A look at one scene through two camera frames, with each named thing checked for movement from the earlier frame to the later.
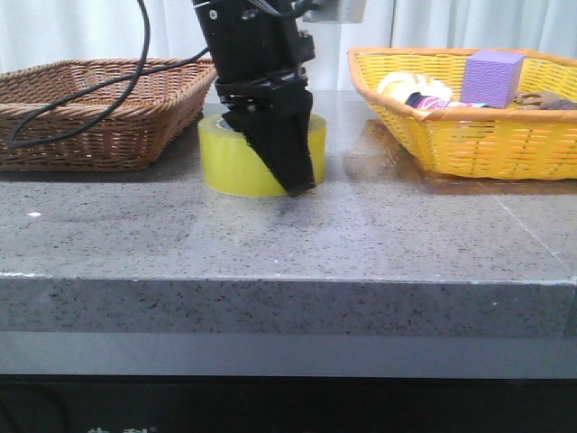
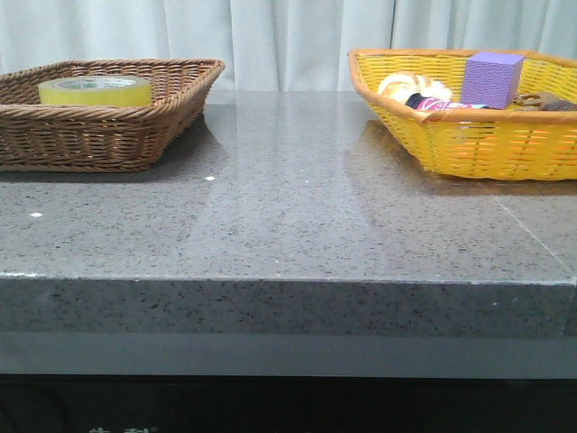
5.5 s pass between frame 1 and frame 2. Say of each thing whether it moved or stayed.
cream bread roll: stayed
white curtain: stayed
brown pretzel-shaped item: stayed
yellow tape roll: moved
